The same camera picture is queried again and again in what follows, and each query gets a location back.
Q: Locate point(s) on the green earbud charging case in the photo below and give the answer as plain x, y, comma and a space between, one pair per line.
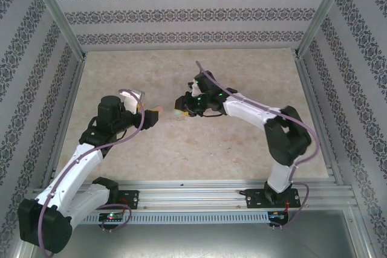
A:
178, 113

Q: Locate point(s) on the pink earbud charging case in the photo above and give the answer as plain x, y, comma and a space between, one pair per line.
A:
157, 108

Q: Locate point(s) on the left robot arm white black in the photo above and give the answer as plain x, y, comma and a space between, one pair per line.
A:
78, 173

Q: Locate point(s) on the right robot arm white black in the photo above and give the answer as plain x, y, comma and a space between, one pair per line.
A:
287, 137

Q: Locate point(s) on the grey metal sheet panel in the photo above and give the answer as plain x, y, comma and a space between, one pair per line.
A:
193, 240

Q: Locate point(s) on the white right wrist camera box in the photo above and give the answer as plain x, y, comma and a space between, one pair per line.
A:
195, 89

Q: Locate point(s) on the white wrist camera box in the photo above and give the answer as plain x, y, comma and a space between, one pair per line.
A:
131, 101
195, 89

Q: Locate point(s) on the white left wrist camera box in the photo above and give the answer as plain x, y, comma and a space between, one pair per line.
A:
131, 101

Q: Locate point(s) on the aluminium side rail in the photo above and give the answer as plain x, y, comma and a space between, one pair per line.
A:
311, 95
71, 104

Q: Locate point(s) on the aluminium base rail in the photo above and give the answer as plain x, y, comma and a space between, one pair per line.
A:
193, 193

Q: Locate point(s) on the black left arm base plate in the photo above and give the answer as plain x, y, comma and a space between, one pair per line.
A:
131, 199

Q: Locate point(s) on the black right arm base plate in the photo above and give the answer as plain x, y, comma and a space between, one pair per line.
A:
255, 199

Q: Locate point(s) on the aluminium frame post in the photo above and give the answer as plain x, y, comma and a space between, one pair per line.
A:
323, 10
57, 13

